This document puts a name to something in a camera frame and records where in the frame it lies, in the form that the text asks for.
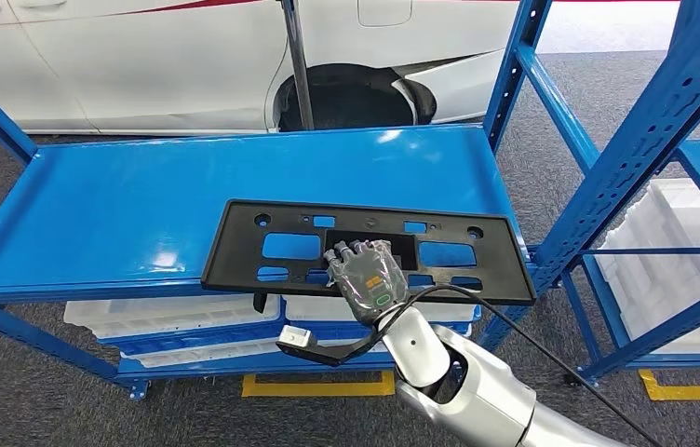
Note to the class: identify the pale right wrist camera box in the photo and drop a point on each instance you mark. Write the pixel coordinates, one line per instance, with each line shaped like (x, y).
(296, 337)

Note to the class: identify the silver metal pole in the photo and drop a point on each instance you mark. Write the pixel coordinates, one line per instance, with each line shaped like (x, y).
(297, 62)

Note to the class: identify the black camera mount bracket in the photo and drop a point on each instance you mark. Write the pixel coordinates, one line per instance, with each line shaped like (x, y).
(325, 355)

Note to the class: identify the white car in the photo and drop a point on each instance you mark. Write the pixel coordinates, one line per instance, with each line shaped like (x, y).
(140, 62)

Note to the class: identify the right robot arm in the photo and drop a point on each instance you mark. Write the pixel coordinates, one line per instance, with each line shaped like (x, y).
(485, 395)

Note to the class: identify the white plastic crate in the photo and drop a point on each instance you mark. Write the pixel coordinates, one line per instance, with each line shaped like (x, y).
(664, 284)
(202, 355)
(171, 314)
(325, 310)

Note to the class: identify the black curved plastic part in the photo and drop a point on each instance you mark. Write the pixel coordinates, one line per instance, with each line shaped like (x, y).
(260, 302)

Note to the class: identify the blue plastic crate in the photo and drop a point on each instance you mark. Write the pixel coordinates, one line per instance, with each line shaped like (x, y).
(202, 339)
(325, 330)

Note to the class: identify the black plastic plate part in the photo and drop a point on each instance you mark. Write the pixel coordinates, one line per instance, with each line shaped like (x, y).
(233, 271)

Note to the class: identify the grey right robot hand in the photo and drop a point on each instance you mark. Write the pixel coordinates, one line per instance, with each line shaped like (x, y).
(368, 277)

